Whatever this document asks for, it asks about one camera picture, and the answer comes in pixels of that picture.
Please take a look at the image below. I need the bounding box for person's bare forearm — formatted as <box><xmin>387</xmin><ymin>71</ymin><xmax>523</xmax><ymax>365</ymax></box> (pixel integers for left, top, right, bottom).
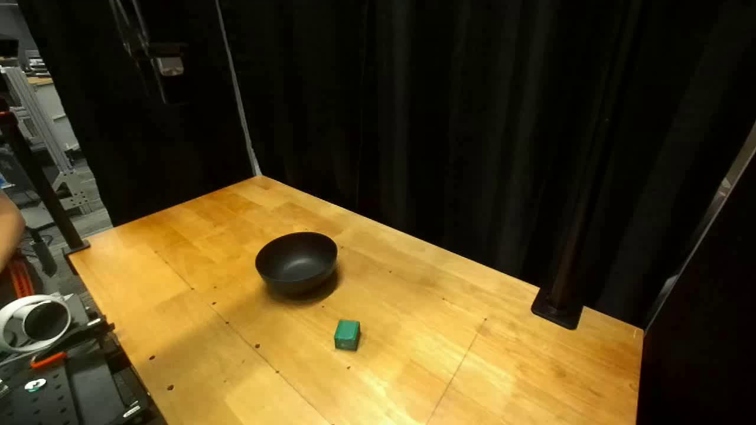
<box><xmin>0</xmin><ymin>192</ymin><xmax>27</xmax><ymax>267</ymax></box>

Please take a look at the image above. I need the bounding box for black round bowl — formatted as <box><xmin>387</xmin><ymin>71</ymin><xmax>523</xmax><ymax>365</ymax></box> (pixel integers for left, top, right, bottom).
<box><xmin>253</xmin><ymin>230</ymin><xmax>341</xmax><ymax>297</ymax></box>

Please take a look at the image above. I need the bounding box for green rectangular block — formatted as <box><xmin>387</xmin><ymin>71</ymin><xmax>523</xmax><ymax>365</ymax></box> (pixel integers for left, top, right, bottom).
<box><xmin>334</xmin><ymin>317</ymin><xmax>365</xmax><ymax>353</ymax></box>

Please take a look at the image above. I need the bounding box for black curtain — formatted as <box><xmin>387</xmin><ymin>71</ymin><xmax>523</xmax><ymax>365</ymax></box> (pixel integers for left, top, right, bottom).
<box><xmin>18</xmin><ymin>0</ymin><xmax>756</xmax><ymax>329</ymax></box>

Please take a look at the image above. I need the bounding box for white vertical pole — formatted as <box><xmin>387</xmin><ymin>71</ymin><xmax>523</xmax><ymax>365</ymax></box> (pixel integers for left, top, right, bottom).
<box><xmin>213</xmin><ymin>0</ymin><xmax>264</xmax><ymax>180</ymax></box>

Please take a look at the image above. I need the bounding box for black tripod leg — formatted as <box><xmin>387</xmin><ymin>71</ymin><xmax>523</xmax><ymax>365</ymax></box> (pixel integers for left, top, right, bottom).
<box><xmin>0</xmin><ymin>108</ymin><xmax>92</xmax><ymax>255</ymax></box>

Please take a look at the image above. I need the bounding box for white headset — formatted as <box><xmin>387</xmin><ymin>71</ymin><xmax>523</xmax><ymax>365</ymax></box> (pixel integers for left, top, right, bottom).
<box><xmin>0</xmin><ymin>290</ymin><xmax>75</xmax><ymax>356</ymax></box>

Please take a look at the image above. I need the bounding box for black metal post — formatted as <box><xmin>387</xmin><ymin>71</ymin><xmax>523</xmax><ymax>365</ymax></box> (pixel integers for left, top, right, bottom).
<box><xmin>530</xmin><ymin>0</ymin><xmax>756</xmax><ymax>331</ymax></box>

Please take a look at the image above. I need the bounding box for black camera on stand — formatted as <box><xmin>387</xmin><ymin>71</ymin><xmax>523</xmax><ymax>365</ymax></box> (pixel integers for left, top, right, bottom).
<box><xmin>108</xmin><ymin>0</ymin><xmax>192</xmax><ymax>108</ymax></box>

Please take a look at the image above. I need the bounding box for orange cable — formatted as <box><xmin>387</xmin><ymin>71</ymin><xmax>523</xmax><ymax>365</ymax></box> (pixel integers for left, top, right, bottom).
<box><xmin>8</xmin><ymin>259</ymin><xmax>37</xmax><ymax>299</ymax></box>

